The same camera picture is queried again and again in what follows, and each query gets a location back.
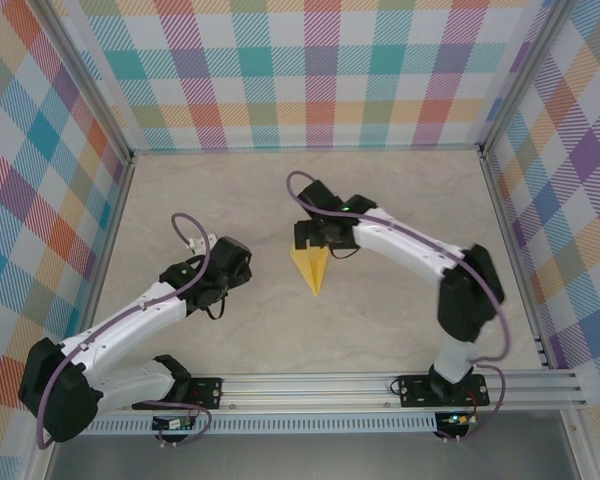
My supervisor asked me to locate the yellow paper sheet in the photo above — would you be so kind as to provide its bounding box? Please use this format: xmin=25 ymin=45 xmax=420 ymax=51
xmin=289 ymin=242 xmax=330 ymax=297

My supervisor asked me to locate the small green circuit board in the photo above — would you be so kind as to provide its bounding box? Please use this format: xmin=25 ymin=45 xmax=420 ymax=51
xmin=152 ymin=416 xmax=197 ymax=431

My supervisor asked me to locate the grey metal panel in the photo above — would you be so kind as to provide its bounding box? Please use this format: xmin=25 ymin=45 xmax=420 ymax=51
xmin=44 ymin=432 xmax=581 ymax=480

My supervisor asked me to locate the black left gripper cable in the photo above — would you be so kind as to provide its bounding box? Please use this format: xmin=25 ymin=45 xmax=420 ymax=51
xmin=203 ymin=294 xmax=229 ymax=322

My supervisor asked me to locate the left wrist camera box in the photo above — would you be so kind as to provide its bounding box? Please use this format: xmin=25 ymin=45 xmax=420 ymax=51
xmin=209 ymin=236 xmax=254 ymax=281

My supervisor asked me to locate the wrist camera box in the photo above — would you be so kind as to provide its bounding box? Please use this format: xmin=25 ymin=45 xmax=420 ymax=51
xmin=209 ymin=236 xmax=254 ymax=281
xmin=297 ymin=179 xmax=339 ymax=219

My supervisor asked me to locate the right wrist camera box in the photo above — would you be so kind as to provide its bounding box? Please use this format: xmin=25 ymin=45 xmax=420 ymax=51
xmin=297 ymin=179 xmax=339 ymax=219

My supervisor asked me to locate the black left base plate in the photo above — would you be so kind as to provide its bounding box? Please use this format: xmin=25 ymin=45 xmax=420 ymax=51
xmin=131 ymin=377 xmax=225 ymax=411

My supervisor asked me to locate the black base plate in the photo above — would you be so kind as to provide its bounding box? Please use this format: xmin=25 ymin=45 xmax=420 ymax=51
xmin=131 ymin=377 xmax=225 ymax=411
xmin=398 ymin=373 xmax=491 ymax=409

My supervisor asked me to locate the aluminium side rail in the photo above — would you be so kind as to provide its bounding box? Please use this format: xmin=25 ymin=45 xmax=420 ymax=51
xmin=479 ymin=149 xmax=551 ymax=369
xmin=67 ymin=149 xmax=137 ymax=376

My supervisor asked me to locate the wide aluminium frame rail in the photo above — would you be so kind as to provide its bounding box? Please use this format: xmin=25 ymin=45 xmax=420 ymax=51
xmin=35 ymin=368 xmax=589 ymax=414

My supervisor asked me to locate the slotted grey cable duct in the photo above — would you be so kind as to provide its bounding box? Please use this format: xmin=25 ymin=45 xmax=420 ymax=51
xmin=57 ymin=412 xmax=439 ymax=435

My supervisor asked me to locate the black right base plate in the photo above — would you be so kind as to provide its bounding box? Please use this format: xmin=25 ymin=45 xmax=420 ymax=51
xmin=398 ymin=373 xmax=491 ymax=409

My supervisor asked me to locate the aluminium frame post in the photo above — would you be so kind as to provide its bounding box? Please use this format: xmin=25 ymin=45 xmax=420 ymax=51
xmin=479 ymin=0 xmax=571 ymax=156
xmin=34 ymin=0 xmax=134 ymax=161

